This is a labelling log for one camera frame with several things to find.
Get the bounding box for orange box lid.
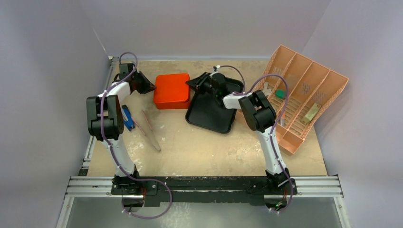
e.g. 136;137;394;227
153;73;190;101

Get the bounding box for orange chocolate box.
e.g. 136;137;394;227
153;98;190;110

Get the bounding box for pink metal tongs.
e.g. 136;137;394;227
131;110;162;152

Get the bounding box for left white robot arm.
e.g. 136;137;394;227
86;63;159;194

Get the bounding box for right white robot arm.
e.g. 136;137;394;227
186;72;293;193

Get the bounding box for black tray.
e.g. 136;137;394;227
185;77;244;134

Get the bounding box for blue stapler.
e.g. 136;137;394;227
122;105;135;131

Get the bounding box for green eraser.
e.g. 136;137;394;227
275;89;287;99

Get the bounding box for pink desk organizer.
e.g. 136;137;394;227
253;45;349;156

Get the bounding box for staple box in organizer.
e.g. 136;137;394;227
301;103;321;125

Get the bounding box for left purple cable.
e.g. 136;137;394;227
99;52;173;220

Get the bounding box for purple cable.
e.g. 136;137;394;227
214;65;295;215
99;52;173;220

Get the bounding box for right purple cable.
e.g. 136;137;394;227
214;65;295;215

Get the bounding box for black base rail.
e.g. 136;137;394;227
111;171;297;209

